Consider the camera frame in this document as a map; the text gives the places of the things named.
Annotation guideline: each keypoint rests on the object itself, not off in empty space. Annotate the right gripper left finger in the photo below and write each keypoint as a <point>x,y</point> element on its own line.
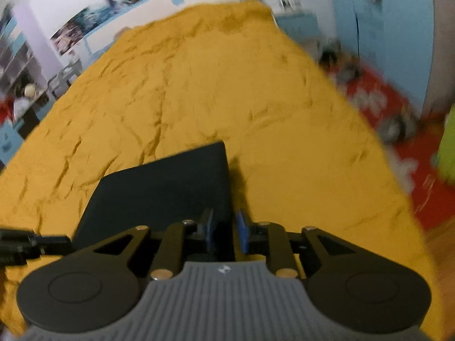
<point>190,233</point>

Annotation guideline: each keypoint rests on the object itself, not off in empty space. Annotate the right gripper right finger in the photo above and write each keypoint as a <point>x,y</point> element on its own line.
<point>254,237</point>

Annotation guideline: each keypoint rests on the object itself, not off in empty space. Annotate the black pants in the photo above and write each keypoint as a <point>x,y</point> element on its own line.
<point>161,193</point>

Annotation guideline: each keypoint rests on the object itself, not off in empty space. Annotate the orange bed cover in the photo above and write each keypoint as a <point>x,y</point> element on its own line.
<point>299,155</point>

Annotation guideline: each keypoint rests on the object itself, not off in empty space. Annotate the cluttered desk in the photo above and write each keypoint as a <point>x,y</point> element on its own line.
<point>27,63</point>

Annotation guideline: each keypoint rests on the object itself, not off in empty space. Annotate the grey metal chair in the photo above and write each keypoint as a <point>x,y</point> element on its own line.
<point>63,77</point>

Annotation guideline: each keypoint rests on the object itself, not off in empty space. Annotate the red floor mat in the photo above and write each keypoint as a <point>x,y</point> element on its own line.
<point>411,144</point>

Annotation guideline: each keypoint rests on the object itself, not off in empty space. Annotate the green plastic basket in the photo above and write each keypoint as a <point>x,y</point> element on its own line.
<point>444,159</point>

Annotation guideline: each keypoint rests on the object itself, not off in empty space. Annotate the blue bedside table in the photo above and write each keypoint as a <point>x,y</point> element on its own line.
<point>299,24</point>

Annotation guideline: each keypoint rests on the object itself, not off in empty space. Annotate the white headboard with apple decals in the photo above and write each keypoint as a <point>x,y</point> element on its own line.
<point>138,15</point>

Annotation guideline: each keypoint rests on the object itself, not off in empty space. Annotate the blue and white wardrobe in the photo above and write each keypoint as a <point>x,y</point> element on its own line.
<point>409,42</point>

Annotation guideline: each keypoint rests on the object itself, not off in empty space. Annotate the anime wall poster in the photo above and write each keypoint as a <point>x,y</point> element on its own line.
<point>89,18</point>

